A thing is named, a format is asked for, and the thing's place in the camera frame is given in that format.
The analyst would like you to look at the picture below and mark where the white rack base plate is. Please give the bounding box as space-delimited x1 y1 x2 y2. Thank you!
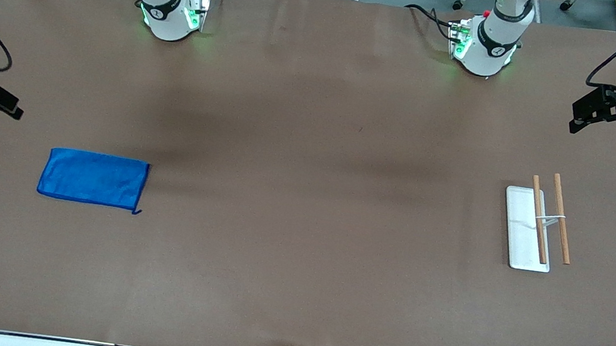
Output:
496 185 560 274

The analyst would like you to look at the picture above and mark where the blue towel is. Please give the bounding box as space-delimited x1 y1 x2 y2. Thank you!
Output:
36 146 152 216

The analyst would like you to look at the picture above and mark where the green-lit arm base connector box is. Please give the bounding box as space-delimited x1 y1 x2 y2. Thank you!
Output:
182 0 213 33
445 18 475 62

